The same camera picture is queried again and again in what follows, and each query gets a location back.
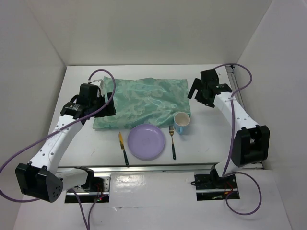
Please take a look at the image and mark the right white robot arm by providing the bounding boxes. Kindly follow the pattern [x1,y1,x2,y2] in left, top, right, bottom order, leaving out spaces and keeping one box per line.
[188,69,270,188]

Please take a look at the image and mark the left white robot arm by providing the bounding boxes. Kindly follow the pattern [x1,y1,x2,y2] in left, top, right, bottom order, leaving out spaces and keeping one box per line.
[15,83,116,203]

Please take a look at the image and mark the gold knife green handle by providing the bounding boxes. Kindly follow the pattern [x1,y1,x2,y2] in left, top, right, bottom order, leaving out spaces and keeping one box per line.
[118,132,129,166]

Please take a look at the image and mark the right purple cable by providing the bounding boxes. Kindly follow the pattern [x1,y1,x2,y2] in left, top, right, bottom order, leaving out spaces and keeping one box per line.
[213,63,262,216]

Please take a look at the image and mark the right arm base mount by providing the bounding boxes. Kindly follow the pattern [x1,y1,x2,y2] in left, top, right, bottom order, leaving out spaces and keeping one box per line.
[190,174,240,201]

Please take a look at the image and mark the blue mug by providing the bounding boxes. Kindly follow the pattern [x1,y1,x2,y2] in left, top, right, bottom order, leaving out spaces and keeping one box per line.
[174,112,190,135]

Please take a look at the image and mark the green patterned placemat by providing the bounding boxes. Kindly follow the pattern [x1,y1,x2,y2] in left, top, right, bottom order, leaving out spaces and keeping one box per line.
[93,77,191,130]

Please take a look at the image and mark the front aluminium rail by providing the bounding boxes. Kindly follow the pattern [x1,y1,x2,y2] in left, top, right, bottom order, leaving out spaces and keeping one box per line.
[56,163,219,178]

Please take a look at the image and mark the gold fork green handle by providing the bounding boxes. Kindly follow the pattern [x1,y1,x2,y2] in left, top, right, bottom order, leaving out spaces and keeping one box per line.
[169,125,177,160]

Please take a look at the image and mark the aluminium rail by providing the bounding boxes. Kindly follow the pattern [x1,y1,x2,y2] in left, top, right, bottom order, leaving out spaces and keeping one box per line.
[225,65,245,108]
[56,163,219,178]

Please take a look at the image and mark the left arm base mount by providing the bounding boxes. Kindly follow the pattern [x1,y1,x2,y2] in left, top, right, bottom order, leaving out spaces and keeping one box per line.
[72,174,111,203]

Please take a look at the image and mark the purple plate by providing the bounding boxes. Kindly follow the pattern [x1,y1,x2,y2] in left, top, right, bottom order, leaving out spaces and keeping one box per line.
[127,124,165,161]

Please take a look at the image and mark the right aluminium rail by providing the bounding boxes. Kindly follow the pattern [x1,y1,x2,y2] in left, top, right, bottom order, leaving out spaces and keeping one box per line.
[225,65,245,108]

